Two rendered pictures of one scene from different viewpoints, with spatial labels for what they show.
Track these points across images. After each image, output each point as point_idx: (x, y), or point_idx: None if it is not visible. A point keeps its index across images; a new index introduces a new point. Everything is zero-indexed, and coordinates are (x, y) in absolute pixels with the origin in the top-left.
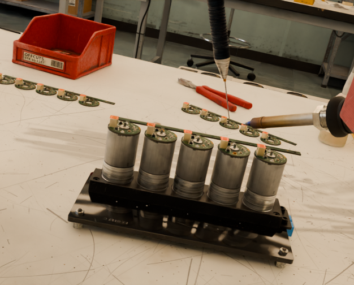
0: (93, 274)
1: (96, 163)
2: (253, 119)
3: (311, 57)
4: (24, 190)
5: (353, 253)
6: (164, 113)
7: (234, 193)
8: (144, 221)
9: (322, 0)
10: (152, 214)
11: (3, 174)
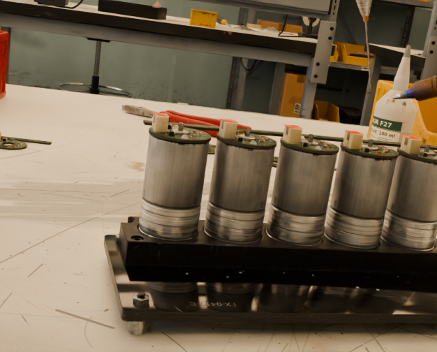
0: None
1: (89, 226)
2: (417, 83)
3: (209, 105)
4: None
5: None
6: (138, 150)
7: (380, 225)
8: (260, 297)
9: (221, 24)
10: (262, 283)
11: None
